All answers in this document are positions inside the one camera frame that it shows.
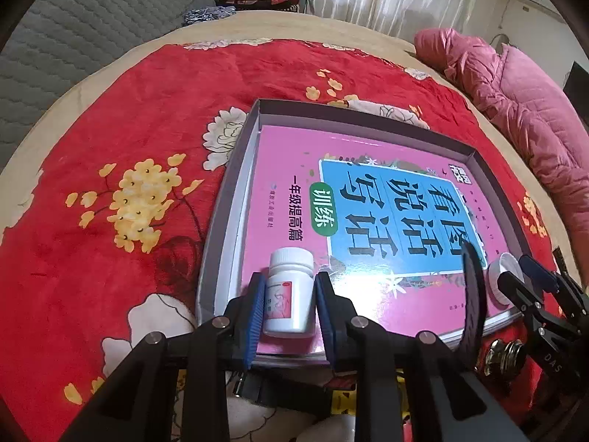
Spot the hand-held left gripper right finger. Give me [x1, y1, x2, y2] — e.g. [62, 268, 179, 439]
[314, 271, 530, 442]

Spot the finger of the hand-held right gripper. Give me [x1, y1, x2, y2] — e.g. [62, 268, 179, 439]
[498, 271, 589, 380]
[520, 255, 589, 320]

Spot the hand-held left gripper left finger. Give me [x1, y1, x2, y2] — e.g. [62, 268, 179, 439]
[60, 273, 268, 442]

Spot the white jar lid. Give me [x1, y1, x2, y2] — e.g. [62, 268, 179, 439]
[488, 253, 522, 307]

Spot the white pill bottle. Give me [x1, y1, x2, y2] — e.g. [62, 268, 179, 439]
[262, 248, 317, 337]

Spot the chrome metal fitting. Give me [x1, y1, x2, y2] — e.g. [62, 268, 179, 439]
[485, 338, 526, 379]

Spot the black watch strap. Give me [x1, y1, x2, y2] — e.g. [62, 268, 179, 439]
[459, 243, 487, 370]

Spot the grey cardboard box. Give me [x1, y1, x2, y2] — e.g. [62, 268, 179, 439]
[197, 98, 535, 369]

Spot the pink book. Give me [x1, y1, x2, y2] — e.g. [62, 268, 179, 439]
[251, 124, 525, 361]

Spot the pink quilted duvet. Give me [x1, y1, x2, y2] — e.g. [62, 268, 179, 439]
[414, 28, 589, 249]

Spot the dark television screen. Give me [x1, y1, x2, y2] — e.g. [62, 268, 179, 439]
[564, 61, 589, 123]

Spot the red floral blanket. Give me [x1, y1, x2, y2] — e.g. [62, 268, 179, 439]
[0, 39, 571, 442]

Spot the white air conditioner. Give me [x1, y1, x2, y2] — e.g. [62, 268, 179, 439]
[512, 0, 568, 18]

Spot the beige bed sheet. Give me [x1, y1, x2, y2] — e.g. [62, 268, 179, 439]
[0, 9, 589, 286]

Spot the blue patterned cloth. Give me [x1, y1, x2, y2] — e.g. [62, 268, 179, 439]
[181, 6, 241, 27]

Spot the grey quilted cover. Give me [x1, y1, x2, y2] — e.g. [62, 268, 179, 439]
[0, 0, 222, 169]

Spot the black buckled strap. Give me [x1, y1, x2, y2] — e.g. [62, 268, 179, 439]
[232, 373, 333, 411]

